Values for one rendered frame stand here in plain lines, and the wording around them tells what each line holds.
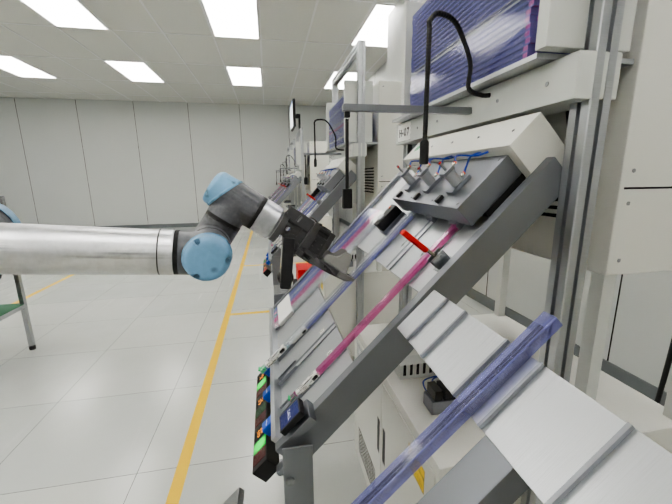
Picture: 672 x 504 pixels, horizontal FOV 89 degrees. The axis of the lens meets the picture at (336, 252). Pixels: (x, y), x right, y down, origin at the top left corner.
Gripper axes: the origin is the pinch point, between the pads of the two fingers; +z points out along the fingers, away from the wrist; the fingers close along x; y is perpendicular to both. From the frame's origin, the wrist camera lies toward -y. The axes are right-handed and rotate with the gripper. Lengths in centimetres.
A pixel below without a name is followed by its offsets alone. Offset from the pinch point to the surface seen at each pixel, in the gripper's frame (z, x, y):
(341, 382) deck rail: 2.3, -21.0, -13.5
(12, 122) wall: -554, 860, -197
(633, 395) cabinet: 82, -10, 14
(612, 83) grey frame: 10, -25, 52
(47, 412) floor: -58, 112, -157
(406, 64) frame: -10, 36, 63
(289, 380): 1.1, -2.7, -26.5
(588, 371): 50, -20, 12
